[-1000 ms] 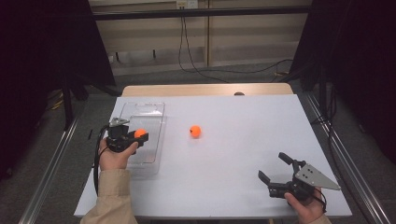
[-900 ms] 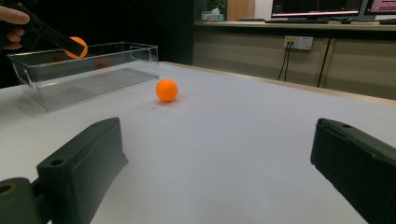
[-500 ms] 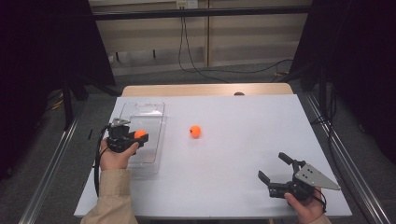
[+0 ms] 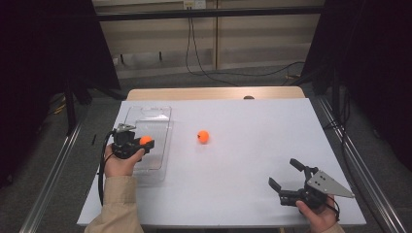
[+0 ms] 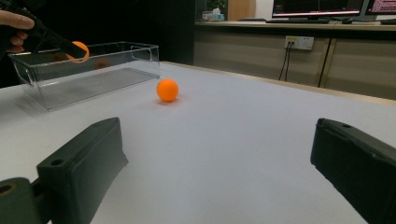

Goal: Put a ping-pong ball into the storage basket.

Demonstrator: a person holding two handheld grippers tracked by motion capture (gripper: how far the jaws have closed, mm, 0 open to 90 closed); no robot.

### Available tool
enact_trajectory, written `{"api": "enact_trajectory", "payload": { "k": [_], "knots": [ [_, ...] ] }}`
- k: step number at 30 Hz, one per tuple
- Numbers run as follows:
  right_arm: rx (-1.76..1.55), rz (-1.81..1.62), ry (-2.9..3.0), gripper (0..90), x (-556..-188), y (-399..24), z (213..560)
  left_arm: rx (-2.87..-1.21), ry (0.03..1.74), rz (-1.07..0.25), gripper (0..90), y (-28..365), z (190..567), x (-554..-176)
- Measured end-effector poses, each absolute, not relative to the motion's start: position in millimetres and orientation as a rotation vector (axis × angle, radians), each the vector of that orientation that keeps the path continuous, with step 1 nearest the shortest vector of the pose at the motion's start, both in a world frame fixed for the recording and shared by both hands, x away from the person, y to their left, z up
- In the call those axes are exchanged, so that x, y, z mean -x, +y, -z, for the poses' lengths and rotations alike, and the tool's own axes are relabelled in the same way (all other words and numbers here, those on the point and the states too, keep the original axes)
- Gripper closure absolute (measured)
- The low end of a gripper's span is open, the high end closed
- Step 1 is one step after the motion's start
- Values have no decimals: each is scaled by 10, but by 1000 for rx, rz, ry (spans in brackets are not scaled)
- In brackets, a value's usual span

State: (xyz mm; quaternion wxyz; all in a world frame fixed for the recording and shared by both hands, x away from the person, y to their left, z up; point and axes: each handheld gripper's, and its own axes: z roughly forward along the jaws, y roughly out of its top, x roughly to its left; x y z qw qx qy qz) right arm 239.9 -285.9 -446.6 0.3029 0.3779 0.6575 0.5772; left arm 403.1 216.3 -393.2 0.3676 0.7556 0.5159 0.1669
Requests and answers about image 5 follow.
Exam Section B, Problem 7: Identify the clear plastic box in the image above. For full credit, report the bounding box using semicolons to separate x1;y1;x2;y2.
8;41;162;112

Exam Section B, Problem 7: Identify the black curtain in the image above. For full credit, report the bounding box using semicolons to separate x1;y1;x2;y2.
0;0;196;88

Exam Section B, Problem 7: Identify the wooden door panel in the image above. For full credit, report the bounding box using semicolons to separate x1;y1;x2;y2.
227;0;257;22

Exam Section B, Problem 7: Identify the black power cable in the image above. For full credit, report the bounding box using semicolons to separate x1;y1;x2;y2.
278;43;290;81
284;43;294;82

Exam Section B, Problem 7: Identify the beige office counter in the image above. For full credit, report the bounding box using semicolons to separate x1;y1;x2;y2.
194;21;396;101

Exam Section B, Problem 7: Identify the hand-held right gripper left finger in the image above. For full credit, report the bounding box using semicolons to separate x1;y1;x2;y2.
36;117;129;224

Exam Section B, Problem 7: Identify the green plant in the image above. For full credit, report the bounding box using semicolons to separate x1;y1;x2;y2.
206;0;228;12

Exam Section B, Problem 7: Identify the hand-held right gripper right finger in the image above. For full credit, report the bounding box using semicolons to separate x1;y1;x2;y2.
310;118;396;224

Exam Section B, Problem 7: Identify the computer monitor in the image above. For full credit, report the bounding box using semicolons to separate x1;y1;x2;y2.
272;0;364;18
365;0;396;16

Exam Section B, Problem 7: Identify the teal tissue box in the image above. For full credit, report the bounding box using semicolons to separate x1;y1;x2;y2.
202;11;225;22

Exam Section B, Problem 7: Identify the white wall socket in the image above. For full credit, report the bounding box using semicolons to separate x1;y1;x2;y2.
284;35;315;51

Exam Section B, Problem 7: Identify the orange table tennis ball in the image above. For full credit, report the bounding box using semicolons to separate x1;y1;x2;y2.
65;40;91;63
156;77;180;103

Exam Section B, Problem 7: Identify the white topped wooden table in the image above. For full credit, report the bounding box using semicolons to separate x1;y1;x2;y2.
0;61;396;224

